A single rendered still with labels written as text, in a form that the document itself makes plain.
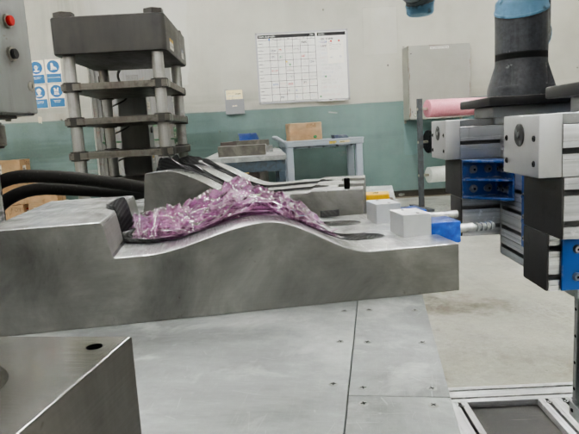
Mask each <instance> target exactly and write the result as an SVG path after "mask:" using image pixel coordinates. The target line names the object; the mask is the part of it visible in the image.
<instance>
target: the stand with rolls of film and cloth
mask: <svg viewBox="0 0 579 434"><path fill-rule="evenodd" d="M481 98H486V97H470V98H451V99H432V100H425V102H424V105H423V108H422V98H420V99H416V110H417V148H418V188H419V205H416V204H409V206H416V207H419V208H424V209H426V211H427V212H435V209H434V208H428V207H425V198H424V177H425V178H426V181H427V182H428V183H435V182H445V166H434V167H427V168H426V170H425V174H424V156H423V148H424V150H425V151H426V152H427V153H432V130H426V131H425V132H424V134H423V113H424V116H425V117H426V118H430V117H446V116H461V115H474V109H464V110H462V109H460V103H461V102H466V101H471V100H476V99H481ZM422 110H423V113H422Z"/></svg>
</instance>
